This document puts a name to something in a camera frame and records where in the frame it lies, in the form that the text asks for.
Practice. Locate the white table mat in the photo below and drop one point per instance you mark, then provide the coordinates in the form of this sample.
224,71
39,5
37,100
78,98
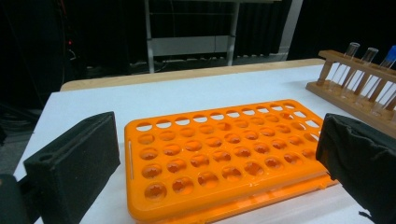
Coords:
155,93

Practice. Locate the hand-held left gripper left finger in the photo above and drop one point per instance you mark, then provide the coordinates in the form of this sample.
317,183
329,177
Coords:
74,161

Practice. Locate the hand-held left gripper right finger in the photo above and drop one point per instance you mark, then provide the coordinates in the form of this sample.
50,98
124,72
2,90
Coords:
364,158

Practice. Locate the wooden test tube rack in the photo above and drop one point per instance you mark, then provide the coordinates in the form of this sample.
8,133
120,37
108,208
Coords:
339,59

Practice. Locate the orange plastic test tube rack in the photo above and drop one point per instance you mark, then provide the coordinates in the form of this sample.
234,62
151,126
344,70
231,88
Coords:
218,189

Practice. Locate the blue capped test tube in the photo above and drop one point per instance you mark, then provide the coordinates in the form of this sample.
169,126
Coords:
391,54

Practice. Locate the clear test tube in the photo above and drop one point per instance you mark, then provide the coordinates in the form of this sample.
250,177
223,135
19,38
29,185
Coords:
370,54
351,49

